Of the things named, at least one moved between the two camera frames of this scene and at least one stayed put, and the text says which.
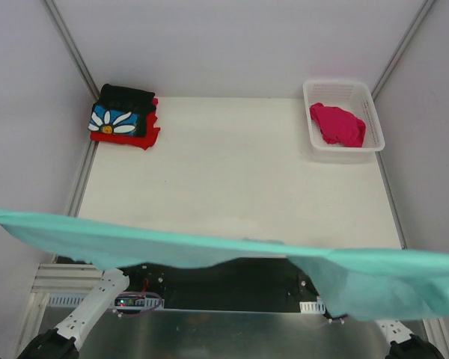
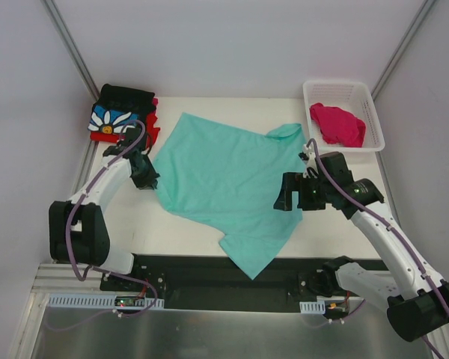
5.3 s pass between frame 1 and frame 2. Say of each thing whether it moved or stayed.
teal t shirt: moved
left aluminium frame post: stayed
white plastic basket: stayed
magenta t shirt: stayed
